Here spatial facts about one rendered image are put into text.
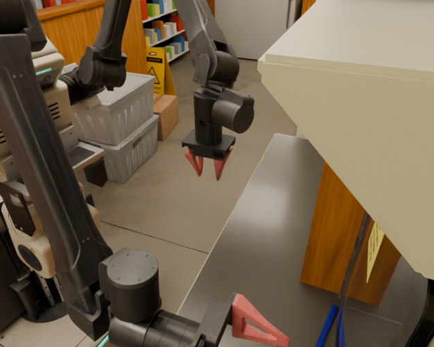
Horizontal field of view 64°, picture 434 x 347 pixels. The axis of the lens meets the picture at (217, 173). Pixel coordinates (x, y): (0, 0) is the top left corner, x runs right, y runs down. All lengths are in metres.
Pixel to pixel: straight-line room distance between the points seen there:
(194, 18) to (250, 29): 4.63
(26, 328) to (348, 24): 1.58
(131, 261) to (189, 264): 1.64
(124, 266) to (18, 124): 0.20
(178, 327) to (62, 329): 1.18
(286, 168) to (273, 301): 0.50
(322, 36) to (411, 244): 0.11
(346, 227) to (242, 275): 0.25
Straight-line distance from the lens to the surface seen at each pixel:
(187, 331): 0.44
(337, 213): 0.65
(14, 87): 0.46
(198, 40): 0.70
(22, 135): 0.46
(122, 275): 0.41
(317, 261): 0.74
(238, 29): 5.41
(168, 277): 2.01
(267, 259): 0.82
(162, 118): 3.12
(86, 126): 2.60
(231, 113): 0.63
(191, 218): 2.33
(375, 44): 0.18
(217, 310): 0.45
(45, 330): 1.63
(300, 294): 0.78
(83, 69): 1.04
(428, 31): 0.22
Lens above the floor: 1.55
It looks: 35 degrees down
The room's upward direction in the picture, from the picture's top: straight up
